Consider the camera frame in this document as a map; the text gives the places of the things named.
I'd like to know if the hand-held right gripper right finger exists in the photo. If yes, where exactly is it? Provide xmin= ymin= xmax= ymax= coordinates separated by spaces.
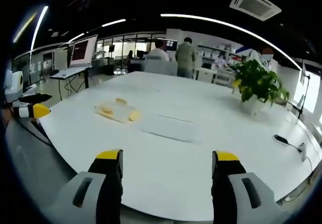
xmin=211 ymin=150 xmax=292 ymax=224

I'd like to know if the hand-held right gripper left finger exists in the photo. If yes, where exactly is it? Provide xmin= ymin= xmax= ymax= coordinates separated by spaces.
xmin=44 ymin=148 xmax=124 ymax=224

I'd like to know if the white standing desk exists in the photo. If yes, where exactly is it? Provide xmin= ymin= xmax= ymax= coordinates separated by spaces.
xmin=49 ymin=66 xmax=93 ymax=101

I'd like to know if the large display screen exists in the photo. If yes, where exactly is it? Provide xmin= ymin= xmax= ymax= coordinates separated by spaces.
xmin=69 ymin=34 xmax=98 ymax=68

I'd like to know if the black table microphone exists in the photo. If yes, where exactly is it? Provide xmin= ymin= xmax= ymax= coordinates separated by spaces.
xmin=274 ymin=134 xmax=289 ymax=144

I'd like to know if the white table socket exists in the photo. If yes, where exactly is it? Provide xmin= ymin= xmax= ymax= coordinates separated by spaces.
xmin=298 ymin=142 xmax=308 ymax=161

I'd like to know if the potted green plant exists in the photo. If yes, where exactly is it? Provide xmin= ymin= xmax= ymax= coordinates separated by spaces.
xmin=231 ymin=59 xmax=290 ymax=116

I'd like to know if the black lamp stand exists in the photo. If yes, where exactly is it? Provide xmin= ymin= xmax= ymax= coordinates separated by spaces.
xmin=298 ymin=60 xmax=311 ymax=119

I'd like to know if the white cabinet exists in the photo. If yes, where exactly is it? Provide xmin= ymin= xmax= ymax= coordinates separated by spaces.
xmin=196 ymin=67 xmax=215 ymax=84

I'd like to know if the red white blue ball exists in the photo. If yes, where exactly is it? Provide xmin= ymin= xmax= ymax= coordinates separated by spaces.
xmin=261 ymin=47 xmax=274 ymax=61

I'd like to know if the long ceiling strip light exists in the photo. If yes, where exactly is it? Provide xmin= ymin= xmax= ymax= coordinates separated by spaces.
xmin=160 ymin=13 xmax=302 ymax=71

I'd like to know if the ceiling air conditioner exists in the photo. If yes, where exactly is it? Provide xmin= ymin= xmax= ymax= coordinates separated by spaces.
xmin=229 ymin=0 xmax=282 ymax=22

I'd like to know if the table cable hatch lid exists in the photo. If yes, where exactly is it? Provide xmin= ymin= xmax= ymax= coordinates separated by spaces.
xmin=140 ymin=114 xmax=205 ymax=144

